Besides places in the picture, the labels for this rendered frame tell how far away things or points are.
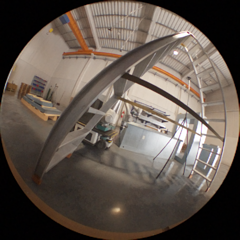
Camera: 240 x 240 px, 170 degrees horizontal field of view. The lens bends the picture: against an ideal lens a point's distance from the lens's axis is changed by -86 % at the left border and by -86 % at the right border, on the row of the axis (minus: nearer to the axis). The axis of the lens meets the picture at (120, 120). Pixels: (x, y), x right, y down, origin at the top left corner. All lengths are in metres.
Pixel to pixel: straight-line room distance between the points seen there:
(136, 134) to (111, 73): 1.63
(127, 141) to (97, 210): 1.54
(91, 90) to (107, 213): 0.74
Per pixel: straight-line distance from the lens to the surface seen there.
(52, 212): 0.49
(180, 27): 7.87
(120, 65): 0.37
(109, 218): 0.68
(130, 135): 1.82
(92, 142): 1.39
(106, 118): 1.06
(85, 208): 0.67
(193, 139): 2.58
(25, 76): 10.55
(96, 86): 0.32
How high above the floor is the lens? 0.62
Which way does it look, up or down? 1 degrees down
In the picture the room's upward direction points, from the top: 19 degrees clockwise
